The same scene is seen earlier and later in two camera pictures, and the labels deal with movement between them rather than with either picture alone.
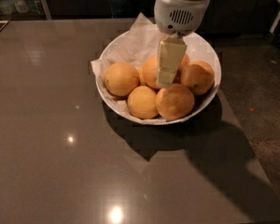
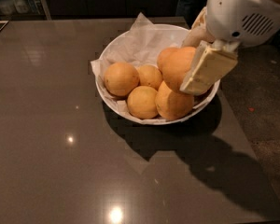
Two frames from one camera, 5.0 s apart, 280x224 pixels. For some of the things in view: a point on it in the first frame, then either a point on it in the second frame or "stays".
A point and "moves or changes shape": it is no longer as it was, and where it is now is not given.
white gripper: x=179 y=15 -> x=239 y=13
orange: x=175 y=102 stays
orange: x=150 y=71 moves or changes shape
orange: x=120 y=78 stays
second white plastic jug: x=21 y=2 stays
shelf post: x=49 y=16 stays
